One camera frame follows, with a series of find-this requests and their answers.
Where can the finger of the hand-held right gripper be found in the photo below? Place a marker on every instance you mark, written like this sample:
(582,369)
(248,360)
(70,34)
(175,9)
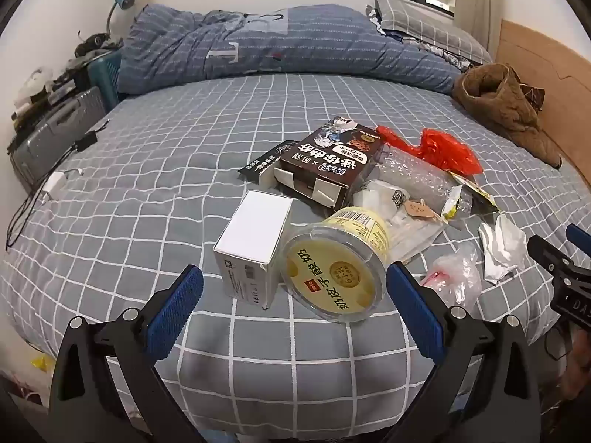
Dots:
(579,237)
(547,254)

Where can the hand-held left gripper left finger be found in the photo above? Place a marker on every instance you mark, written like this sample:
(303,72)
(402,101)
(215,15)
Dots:
(178,304)

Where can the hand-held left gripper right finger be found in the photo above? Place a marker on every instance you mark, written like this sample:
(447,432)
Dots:
(415,314)

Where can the yellow yogurt tub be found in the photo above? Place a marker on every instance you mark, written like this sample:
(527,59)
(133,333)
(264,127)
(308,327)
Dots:
(332,272)

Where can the yellow snack wrapper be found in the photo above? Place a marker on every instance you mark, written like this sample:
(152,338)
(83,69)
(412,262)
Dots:
(455,203)

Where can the white cardboard box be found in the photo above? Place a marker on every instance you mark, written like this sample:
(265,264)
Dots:
(254,226)

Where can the clear bubble wrap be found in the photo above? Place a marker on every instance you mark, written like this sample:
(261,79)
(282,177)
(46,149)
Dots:
(411,180)

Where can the red plastic bag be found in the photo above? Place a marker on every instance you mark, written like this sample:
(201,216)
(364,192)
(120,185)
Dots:
(443,150)

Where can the brown cookie box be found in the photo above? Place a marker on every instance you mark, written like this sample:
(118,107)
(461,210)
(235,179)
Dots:
(332,161)

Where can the crumpled white tissue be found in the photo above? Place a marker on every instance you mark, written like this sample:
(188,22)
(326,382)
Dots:
(501,249)

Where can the clear plastic bag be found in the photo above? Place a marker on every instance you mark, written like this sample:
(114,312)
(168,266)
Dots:
(452,272)

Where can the clear plastic sleeve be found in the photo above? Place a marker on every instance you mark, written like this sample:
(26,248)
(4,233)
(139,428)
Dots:
(411,235)

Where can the brown paper tag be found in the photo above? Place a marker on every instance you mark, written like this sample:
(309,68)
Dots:
(421,208)

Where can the yellow plastic bag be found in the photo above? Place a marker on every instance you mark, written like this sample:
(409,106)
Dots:
(44,362)

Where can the brown quilted jacket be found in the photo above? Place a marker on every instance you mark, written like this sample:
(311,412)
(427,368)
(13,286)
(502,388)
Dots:
(503,101)

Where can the grey checked bed sheet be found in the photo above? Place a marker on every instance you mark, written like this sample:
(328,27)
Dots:
(184,147)

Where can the black flat packet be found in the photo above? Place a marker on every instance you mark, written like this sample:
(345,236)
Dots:
(268,161)

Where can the white charger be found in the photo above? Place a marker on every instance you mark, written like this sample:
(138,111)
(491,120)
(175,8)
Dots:
(53,184)

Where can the wooden headboard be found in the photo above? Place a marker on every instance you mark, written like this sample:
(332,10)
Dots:
(554,64)

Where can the black power adapter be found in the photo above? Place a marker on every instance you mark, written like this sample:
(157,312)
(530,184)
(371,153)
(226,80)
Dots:
(85,140)

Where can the grey suitcase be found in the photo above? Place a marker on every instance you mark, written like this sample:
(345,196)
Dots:
(60,124)

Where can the blue plastic chair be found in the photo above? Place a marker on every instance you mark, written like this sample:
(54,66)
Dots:
(104,78)

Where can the dark clutter pile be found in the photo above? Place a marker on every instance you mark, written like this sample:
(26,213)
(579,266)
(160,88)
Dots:
(46,92)

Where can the blue striped duvet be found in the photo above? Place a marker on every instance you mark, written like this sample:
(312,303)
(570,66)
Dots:
(231,46)

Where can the grey checked pillow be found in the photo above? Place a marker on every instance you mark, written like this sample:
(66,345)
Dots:
(415,16)

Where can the black bag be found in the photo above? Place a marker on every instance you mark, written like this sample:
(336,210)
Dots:
(92,41)

